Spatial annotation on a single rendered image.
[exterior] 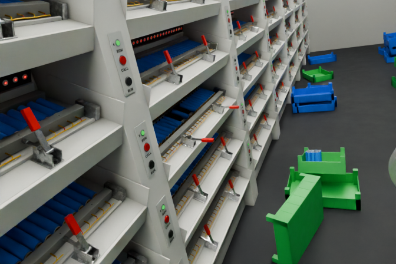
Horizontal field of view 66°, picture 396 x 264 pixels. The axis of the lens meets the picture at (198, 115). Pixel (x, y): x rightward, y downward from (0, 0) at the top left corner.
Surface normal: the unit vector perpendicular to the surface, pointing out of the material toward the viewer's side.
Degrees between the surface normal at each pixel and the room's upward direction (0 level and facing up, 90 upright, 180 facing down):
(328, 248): 0
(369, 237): 0
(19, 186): 22
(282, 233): 90
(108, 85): 90
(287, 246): 90
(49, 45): 112
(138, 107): 90
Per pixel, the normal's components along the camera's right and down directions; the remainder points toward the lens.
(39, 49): 0.91, 0.32
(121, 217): 0.17, -0.87
